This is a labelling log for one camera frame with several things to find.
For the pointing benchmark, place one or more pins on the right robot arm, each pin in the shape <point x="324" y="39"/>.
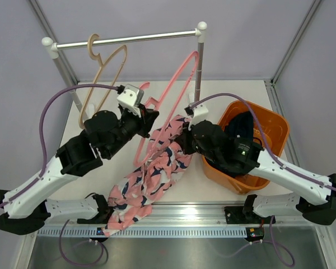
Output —
<point x="311" y="195"/>

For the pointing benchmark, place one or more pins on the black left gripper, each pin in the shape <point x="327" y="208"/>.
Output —
<point x="146" y="121"/>

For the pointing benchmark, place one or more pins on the pink plastic hanger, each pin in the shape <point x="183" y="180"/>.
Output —
<point x="157" y="103"/>

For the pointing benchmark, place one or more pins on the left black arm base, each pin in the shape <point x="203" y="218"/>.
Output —
<point x="107" y="216"/>

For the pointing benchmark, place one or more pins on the pink shark print shorts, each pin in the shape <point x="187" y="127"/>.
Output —
<point x="132" y="198"/>

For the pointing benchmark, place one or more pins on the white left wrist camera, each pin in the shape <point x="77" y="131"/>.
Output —
<point x="129" y="97"/>

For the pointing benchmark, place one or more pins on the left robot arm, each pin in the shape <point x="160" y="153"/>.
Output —
<point x="28" y="207"/>

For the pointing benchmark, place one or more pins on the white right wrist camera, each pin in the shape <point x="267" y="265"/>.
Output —
<point x="197" y="114"/>

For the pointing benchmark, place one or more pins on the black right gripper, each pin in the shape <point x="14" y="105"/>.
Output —
<point x="184" y="141"/>

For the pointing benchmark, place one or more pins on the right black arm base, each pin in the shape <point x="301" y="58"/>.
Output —
<point x="240" y="215"/>

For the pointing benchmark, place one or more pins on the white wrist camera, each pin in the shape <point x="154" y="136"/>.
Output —
<point x="197" y="114"/>
<point x="129" y="97"/>

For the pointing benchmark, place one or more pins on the white clothes rack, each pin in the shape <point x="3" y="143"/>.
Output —
<point x="55" y="49"/>

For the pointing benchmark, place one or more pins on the navy blue shorts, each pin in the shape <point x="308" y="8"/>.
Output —
<point x="240" y="131"/>

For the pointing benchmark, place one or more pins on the orange plastic basket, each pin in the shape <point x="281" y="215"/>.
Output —
<point x="276" y="131"/>

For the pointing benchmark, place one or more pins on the aluminium rail with cable duct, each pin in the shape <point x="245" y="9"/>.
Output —
<point x="167" y="220"/>

